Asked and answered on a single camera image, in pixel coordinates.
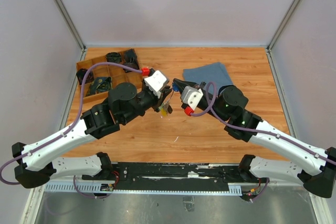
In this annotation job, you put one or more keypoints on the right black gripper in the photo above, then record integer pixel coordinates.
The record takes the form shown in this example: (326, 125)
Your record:
(181, 83)

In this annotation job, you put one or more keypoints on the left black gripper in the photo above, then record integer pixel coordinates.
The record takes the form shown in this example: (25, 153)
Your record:
(163, 95)

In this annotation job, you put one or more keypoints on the key with dark blue tag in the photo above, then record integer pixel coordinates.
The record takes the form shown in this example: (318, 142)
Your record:
(175, 88)

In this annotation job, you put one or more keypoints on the large keyring with tagged keys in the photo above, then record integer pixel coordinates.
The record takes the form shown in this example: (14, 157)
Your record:
(165, 108)

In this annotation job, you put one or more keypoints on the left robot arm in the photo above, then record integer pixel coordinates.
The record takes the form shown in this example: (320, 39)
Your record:
(40, 162)

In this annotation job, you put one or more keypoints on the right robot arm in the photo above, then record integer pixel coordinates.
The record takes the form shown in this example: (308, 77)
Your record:
(307, 165)

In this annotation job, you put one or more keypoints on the rolled brown-black tie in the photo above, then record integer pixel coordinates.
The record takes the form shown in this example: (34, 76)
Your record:
(130, 65)

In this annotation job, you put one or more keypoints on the folded blue towel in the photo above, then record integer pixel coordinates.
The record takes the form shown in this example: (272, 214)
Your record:
(215, 72)

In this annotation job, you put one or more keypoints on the rolled black tie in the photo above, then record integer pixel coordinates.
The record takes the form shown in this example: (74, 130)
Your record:
(130, 56)

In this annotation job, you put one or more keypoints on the blue green patterned tie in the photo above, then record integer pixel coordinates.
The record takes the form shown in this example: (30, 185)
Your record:
(99, 85)

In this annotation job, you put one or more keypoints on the rolled dark tie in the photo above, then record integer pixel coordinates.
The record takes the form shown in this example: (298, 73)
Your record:
(114, 57)

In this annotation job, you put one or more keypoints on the rolled tie with red pattern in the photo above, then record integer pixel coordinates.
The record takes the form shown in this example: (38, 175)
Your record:
(84, 75)

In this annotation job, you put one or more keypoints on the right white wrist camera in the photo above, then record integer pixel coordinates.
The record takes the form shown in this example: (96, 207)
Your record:
(189, 104)

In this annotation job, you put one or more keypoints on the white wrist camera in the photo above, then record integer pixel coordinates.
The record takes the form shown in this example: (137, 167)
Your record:
(156, 82)
(189, 104)

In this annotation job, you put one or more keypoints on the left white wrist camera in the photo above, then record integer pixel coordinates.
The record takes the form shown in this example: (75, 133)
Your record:
(156, 82)

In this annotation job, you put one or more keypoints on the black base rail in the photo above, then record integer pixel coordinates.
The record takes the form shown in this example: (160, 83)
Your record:
(177, 176)

